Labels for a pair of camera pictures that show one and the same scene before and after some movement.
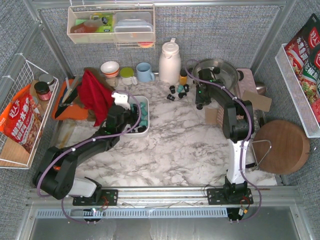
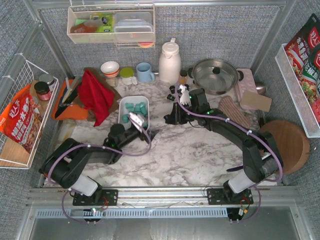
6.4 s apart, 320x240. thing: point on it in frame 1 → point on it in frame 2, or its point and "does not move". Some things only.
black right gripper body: (202, 99) → (176, 115)
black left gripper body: (133, 114) → (144, 131)
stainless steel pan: (229, 75) does not move
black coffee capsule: (170, 97) does not move
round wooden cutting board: (280, 147) does not move
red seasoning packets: (303, 51) does not move
